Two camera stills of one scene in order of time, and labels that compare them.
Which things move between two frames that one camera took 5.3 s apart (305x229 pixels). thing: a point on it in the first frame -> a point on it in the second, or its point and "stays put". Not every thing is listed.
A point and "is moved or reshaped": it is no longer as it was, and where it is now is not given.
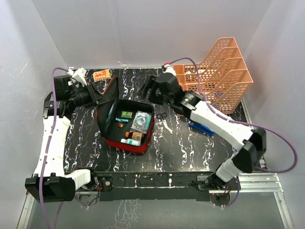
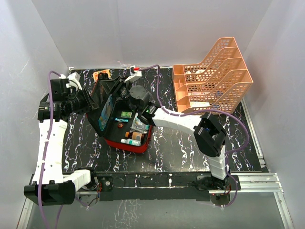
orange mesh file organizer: x=221 y=78 stays put
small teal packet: x=121 y=119 stays put
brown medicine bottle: x=135 y=135 stays put
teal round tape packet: x=142 y=122 stays put
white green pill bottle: x=132 y=141 stays put
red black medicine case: x=126 y=124 is moved or reshaped
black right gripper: x=150 y=85 -> x=108 y=86
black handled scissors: x=162 y=117 is moved or reshaped
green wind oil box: x=127 y=114 stays put
